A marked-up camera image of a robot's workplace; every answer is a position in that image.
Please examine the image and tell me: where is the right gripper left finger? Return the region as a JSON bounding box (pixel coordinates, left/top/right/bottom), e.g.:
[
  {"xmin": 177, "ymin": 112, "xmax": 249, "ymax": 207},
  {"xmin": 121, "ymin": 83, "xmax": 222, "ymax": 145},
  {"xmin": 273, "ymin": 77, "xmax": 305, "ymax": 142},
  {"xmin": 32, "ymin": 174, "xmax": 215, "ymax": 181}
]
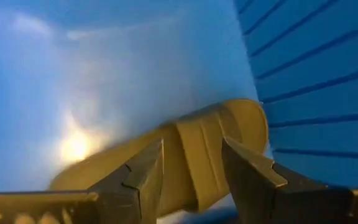
[{"xmin": 87, "ymin": 138, "xmax": 164, "ymax": 224}]

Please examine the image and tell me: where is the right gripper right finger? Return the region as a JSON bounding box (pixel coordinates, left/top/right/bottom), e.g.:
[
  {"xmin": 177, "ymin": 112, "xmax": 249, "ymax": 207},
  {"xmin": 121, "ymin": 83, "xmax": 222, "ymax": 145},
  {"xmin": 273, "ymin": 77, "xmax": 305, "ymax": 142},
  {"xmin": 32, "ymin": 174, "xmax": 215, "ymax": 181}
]
[{"xmin": 221, "ymin": 136, "xmax": 354, "ymax": 224}]

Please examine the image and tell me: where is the blue plastic bin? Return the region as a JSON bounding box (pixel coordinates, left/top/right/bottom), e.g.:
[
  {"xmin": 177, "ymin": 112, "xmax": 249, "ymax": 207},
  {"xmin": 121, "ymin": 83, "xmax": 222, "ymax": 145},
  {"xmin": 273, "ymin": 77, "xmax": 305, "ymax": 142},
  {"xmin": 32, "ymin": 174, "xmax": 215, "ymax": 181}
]
[{"xmin": 0, "ymin": 0, "xmax": 358, "ymax": 224}]

